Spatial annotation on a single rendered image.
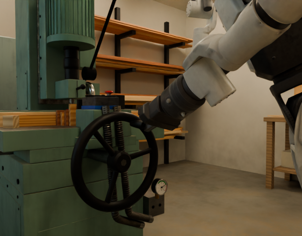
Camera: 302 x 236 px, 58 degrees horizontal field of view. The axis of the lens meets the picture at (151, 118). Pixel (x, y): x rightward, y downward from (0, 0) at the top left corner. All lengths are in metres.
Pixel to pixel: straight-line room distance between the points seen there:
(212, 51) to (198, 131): 4.36
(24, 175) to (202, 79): 0.58
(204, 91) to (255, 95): 3.70
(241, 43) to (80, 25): 0.69
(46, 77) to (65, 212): 0.52
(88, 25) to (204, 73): 0.60
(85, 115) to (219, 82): 0.47
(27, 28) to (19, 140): 0.56
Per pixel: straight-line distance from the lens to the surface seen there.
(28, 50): 1.26
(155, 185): 1.06
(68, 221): 0.98
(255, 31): 0.47
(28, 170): 0.89
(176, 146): 4.93
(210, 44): 0.55
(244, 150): 4.41
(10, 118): 0.96
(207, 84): 0.59
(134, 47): 4.34
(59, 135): 0.91
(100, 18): 3.47
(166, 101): 0.64
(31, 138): 0.88
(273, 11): 0.45
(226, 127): 4.54
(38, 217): 0.94
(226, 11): 0.82
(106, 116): 0.76
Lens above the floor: 0.97
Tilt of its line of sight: 2 degrees down
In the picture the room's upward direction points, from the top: straight up
